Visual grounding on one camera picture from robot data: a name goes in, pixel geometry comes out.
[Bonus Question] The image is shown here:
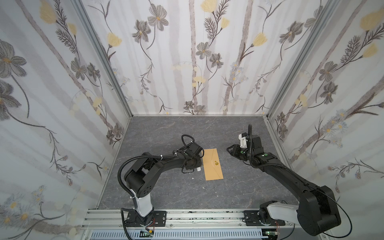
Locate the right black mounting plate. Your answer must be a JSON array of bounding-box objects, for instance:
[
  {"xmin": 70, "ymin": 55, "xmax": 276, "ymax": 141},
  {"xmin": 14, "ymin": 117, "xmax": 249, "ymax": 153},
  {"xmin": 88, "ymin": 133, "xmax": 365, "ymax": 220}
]
[{"xmin": 242, "ymin": 210, "xmax": 286, "ymax": 227}]

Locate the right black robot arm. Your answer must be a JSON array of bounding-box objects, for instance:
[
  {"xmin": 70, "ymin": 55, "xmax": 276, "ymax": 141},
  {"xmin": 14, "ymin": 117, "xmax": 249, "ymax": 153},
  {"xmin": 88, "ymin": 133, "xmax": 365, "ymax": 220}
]
[{"xmin": 227, "ymin": 134, "xmax": 342, "ymax": 236}]

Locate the white perforated cable duct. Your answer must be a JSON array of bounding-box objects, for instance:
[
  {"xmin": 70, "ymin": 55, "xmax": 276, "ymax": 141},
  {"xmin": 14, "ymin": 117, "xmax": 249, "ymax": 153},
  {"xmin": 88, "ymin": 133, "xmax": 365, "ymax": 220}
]
[{"xmin": 89, "ymin": 229, "xmax": 268, "ymax": 240}]

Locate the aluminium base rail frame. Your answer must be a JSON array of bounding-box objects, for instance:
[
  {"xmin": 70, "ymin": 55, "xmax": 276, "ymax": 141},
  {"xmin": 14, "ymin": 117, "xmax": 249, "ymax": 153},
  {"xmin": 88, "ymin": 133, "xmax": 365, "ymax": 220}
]
[{"xmin": 79, "ymin": 208, "xmax": 335, "ymax": 240}]

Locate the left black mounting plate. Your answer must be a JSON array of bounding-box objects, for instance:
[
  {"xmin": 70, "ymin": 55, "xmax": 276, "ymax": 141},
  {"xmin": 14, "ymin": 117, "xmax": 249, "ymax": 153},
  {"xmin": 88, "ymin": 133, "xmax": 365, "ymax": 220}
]
[{"xmin": 124, "ymin": 210, "xmax": 167, "ymax": 227}]

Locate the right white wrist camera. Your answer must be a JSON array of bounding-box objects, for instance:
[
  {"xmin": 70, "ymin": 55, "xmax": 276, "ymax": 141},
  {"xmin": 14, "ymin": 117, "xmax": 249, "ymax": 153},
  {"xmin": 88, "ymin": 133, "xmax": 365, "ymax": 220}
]
[{"xmin": 239, "ymin": 133, "xmax": 248, "ymax": 149}]

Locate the left black corrugated cable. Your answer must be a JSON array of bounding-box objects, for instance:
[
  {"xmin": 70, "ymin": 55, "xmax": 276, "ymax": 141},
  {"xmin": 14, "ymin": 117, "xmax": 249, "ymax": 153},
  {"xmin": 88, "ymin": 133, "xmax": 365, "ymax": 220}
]
[{"xmin": 116, "ymin": 154, "xmax": 178, "ymax": 240}]

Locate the black mounting plate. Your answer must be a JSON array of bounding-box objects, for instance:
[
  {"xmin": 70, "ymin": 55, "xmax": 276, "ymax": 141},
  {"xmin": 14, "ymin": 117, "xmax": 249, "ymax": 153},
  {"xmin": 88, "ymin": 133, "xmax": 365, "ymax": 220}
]
[
  {"xmin": 124, "ymin": 210, "xmax": 167, "ymax": 227},
  {"xmin": 242, "ymin": 210, "xmax": 286, "ymax": 227}
]

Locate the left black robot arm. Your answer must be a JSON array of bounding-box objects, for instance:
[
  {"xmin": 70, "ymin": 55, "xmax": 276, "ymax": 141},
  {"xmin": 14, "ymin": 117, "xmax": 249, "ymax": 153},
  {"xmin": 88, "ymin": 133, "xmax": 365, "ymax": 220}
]
[{"xmin": 118, "ymin": 142, "xmax": 205, "ymax": 226}]

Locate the brown kraft envelope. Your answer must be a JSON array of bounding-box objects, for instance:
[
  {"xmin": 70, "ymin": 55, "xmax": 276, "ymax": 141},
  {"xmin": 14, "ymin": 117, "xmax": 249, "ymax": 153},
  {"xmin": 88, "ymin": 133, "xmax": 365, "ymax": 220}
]
[{"xmin": 203, "ymin": 149, "xmax": 224, "ymax": 181}]

